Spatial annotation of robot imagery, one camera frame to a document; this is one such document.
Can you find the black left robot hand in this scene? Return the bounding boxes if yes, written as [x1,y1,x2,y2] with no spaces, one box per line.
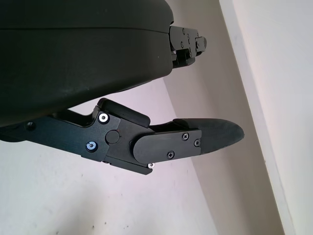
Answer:
[0,0,245,176]

